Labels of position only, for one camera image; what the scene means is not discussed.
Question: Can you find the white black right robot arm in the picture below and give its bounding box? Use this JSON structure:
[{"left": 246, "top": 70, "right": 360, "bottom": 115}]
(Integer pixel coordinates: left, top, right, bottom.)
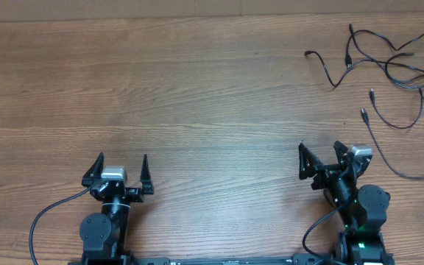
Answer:
[{"left": 298, "top": 141, "right": 395, "bottom": 265}]

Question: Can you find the black USB cable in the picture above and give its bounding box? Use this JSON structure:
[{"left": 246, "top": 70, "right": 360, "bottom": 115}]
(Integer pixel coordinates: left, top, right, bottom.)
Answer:
[
  {"left": 344, "top": 22, "right": 424, "bottom": 85},
  {"left": 359, "top": 87, "right": 424, "bottom": 181},
  {"left": 303, "top": 49, "right": 424, "bottom": 90}
]

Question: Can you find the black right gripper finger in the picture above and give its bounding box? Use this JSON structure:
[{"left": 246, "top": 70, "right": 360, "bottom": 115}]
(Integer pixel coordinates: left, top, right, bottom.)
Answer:
[
  {"left": 298, "top": 142, "right": 325, "bottom": 180},
  {"left": 333, "top": 141, "right": 348, "bottom": 164}
]

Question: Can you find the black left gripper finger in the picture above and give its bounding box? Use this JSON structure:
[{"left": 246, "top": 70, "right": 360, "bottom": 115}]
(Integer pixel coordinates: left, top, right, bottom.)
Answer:
[
  {"left": 140, "top": 154, "right": 154, "bottom": 195},
  {"left": 82, "top": 152, "right": 105, "bottom": 187}
]

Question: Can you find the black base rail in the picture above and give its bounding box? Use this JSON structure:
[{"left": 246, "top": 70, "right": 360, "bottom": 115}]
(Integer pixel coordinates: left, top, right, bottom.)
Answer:
[{"left": 132, "top": 253, "right": 331, "bottom": 265}]

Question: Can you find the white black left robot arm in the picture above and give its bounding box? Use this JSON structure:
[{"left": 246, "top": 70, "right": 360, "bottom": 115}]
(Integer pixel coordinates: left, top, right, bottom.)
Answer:
[{"left": 79, "top": 153, "right": 155, "bottom": 265}]

